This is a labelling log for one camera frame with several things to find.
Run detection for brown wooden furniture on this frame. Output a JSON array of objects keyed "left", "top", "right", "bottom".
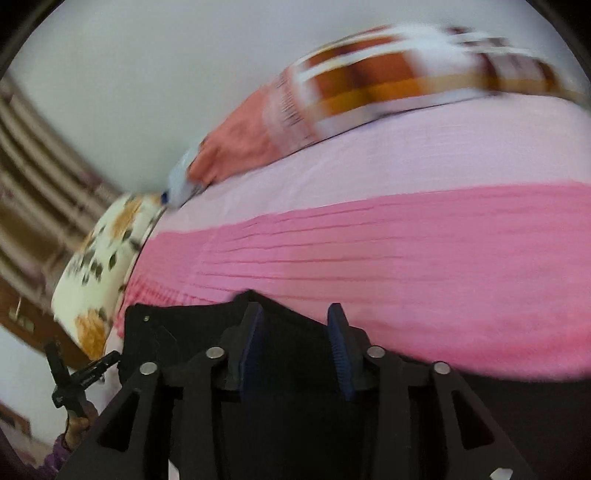
[{"left": 0, "top": 277, "right": 93, "bottom": 370}]

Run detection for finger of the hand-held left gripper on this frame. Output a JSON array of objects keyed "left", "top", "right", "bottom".
[
  {"left": 69, "top": 351, "right": 122, "bottom": 385},
  {"left": 44, "top": 339, "right": 71, "bottom": 386}
]

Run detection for person's left forearm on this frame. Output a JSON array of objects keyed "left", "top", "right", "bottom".
[{"left": 34, "top": 434, "right": 74, "bottom": 480}]

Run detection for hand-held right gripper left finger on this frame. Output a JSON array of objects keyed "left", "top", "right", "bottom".
[{"left": 58, "top": 302, "right": 266, "bottom": 480}]

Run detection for beige striped curtain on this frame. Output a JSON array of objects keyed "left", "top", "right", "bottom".
[{"left": 0, "top": 76, "right": 122, "bottom": 296}]

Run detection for black pants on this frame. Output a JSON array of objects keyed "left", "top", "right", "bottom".
[{"left": 117, "top": 290, "right": 578, "bottom": 480}]

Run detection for pink checkered bedsheet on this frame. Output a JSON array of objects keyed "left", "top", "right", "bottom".
[{"left": 113, "top": 92, "right": 591, "bottom": 381}]

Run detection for pale blue plastic packet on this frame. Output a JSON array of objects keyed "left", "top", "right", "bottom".
[{"left": 161, "top": 147, "right": 205, "bottom": 209}]

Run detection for orange plaid pillow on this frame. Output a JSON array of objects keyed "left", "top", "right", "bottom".
[{"left": 187, "top": 23, "right": 578, "bottom": 185}]

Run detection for person's left hand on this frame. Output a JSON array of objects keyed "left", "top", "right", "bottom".
[{"left": 62, "top": 413, "right": 100, "bottom": 455}]

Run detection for floral cream pillow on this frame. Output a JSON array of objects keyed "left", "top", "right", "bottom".
[{"left": 51, "top": 193, "right": 167, "bottom": 361}]

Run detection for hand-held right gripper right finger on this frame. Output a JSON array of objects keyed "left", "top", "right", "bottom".
[{"left": 327, "top": 302, "right": 536, "bottom": 480}]

